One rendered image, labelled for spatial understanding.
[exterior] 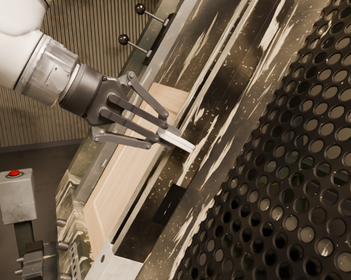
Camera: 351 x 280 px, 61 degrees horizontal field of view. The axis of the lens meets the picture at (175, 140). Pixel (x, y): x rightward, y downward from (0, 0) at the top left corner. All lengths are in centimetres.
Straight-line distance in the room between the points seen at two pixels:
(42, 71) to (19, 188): 91
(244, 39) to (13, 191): 102
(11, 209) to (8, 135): 357
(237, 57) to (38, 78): 35
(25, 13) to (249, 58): 38
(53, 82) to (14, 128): 441
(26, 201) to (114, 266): 75
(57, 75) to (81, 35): 432
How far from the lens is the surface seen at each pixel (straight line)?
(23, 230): 142
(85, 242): 90
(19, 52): 43
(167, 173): 57
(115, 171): 94
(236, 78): 59
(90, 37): 477
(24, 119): 481
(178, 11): 110
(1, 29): 43
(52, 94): 44
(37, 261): 111
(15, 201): 132
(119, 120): 48
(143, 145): 51
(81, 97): 45
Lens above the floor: 140
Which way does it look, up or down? 17 degrees down
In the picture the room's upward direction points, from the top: straight up
